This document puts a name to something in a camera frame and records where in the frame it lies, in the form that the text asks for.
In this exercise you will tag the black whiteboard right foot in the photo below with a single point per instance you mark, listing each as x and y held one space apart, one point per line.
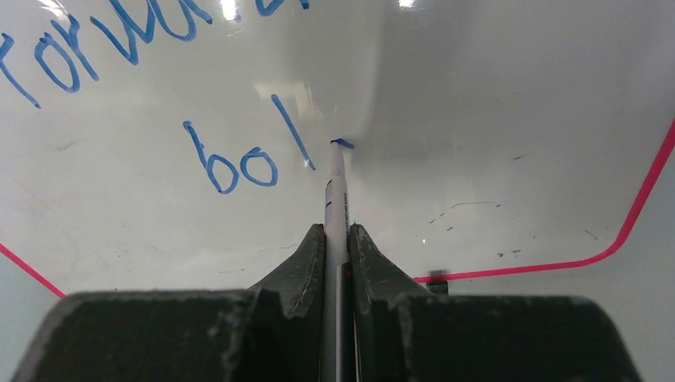
437 284

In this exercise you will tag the pink framed whiteboard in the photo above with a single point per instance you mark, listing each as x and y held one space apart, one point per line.
186 144

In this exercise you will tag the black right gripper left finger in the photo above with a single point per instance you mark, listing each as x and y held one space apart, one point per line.
270 331

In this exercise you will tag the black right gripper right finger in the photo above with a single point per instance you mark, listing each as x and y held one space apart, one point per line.
407 333

